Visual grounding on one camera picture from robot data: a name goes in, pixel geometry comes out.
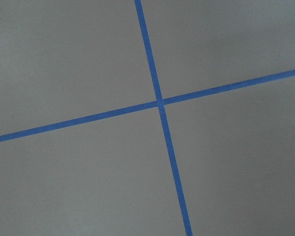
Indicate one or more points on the blue tape grid lines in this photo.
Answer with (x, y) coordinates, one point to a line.
(160, 103)

